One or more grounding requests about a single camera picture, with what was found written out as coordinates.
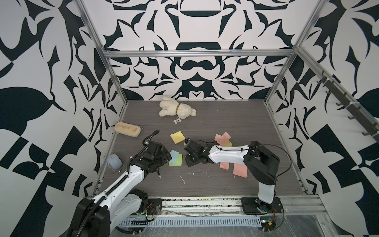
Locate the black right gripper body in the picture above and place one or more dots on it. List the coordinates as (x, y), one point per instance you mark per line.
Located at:
(191, 158)

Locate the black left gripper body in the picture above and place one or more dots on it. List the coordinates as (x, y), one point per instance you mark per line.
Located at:
(164, 157)

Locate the green memo pad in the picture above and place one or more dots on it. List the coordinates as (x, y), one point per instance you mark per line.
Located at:
(177, 161)

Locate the yellow memo pad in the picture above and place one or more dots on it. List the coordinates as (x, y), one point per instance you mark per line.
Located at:
(177, 137)

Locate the torn pink memo page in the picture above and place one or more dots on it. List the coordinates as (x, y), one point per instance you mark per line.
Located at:
(221, 139)

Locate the torn yellow memo page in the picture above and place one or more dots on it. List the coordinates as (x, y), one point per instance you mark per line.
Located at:
(228, 143)

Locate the large pink memo pad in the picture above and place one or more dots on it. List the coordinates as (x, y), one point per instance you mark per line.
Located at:
(240, 170)

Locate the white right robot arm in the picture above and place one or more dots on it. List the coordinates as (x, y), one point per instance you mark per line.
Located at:
(259, 160)

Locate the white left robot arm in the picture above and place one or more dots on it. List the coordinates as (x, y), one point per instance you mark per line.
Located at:
(99, 216)

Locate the blue memo pad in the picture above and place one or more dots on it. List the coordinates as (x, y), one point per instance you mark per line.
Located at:
(174, 155)

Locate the beige oval sponge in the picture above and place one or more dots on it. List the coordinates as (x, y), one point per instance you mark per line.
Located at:
(128, 129)

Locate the light blue computer mouse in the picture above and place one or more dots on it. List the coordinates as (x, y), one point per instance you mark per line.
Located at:
(114, 162)

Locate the cream plush teddy bear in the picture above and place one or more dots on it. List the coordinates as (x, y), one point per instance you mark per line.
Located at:
(171, 107)

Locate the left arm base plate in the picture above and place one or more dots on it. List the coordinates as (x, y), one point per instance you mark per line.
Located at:
(151, 206)

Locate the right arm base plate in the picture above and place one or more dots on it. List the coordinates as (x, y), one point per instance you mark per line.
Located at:
(254, 206)

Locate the black wall hook rack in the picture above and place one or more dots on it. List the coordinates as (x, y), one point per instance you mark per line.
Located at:
(355, 108)

